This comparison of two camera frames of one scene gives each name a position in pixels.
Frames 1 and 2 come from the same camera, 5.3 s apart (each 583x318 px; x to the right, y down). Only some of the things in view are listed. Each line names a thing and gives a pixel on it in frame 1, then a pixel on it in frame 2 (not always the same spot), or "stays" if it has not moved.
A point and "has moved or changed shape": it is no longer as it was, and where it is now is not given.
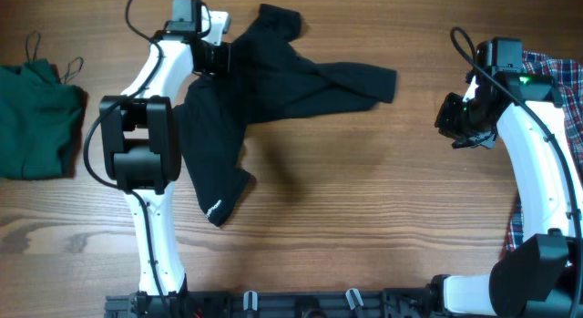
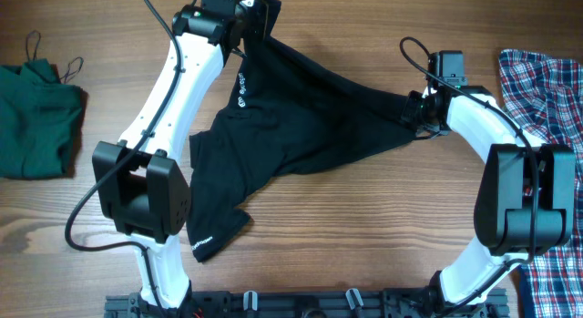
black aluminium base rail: x=393 y=303 stays
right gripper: x=445 y=126 → x=408 y=114
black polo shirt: x=268 y=78 has moved or changed shape
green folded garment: x=40 y=121 stays
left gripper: x=227 y=63 → x=255 y=31
